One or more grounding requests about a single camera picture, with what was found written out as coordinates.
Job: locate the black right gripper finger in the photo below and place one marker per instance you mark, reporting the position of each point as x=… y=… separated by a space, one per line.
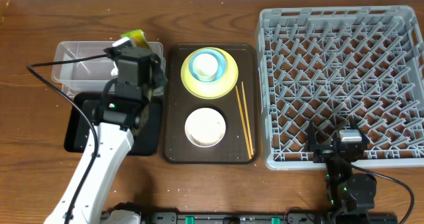
x=311 y=137
x=364 y=138

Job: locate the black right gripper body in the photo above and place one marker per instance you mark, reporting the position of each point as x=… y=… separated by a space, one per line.
x=324 y=152

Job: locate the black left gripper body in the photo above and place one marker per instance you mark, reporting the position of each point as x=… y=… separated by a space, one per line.
x=158 y=79

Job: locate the green orange snack wrapper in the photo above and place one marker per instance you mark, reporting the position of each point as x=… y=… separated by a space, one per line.
x=138 y=37

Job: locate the pink white small bowl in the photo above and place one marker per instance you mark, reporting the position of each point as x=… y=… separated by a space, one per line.
x=205 y=127

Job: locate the white tissue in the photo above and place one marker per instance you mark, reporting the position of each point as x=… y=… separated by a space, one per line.
x=115 y=71

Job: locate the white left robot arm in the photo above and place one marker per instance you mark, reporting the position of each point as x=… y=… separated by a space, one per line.
x=106 y=148

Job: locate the grey dishwasher rack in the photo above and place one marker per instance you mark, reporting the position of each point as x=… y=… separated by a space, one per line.
x=333 y=65

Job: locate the black tray bin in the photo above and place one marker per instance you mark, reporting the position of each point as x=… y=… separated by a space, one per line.
x=145 y=140

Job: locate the clear plastic bin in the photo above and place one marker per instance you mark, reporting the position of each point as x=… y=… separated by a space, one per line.
x=85 y=76

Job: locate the dark brown serving tray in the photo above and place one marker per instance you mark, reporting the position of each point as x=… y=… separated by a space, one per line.
x=180 y=103

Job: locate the left wooden chopstick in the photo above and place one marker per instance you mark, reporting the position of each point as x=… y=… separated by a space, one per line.
x=243 y=124

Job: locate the wooden chopstick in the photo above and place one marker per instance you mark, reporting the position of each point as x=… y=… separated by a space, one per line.
x=251 y=151
x=243 y=124

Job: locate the right wooden chopstick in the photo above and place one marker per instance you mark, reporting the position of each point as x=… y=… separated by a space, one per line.
x=251 y=151

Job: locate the yellow plate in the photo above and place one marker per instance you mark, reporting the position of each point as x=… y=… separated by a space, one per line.
x=211 y=90

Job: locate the white cup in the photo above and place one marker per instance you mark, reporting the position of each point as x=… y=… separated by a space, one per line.
x=205 y=67

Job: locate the light blue bowl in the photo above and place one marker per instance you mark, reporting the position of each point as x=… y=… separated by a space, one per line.
x=220 y=58

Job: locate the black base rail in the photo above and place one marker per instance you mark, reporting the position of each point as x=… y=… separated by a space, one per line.
x=132 y=213

